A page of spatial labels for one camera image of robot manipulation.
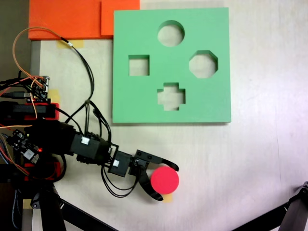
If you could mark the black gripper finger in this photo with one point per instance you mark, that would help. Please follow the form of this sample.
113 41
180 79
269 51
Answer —
146 183
163 161

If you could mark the red cylinder block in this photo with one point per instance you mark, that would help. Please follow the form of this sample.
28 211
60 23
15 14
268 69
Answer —
164 180

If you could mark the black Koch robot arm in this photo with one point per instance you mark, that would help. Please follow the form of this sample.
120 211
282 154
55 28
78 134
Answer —
86 149

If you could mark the orange flat block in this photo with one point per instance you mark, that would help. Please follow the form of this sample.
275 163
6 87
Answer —
65 19

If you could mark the yellow masking tape piece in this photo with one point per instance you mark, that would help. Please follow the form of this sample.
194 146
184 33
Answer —
168 199
55 96
77 43
27 204

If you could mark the green shape sorter board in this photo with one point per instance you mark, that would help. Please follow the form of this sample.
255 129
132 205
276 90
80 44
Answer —
134 96

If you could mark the black circuit board with chips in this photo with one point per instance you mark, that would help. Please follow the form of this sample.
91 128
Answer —
24 146

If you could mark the black notched tripod leg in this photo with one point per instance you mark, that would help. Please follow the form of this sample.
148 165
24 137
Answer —
298 207

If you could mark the red arm base mount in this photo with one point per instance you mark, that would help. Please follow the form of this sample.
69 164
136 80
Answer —
54 110

